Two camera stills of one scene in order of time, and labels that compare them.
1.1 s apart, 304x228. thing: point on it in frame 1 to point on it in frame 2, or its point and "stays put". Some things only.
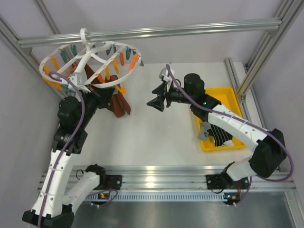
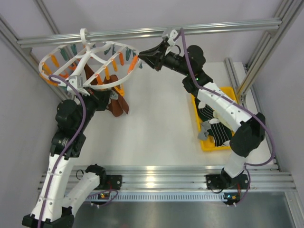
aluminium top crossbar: x=270 y=26 stays put
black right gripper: x=158 y=102 to x=155 y=61
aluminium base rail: x=176 y=177 stays put
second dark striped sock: x=220 y=136 stays put
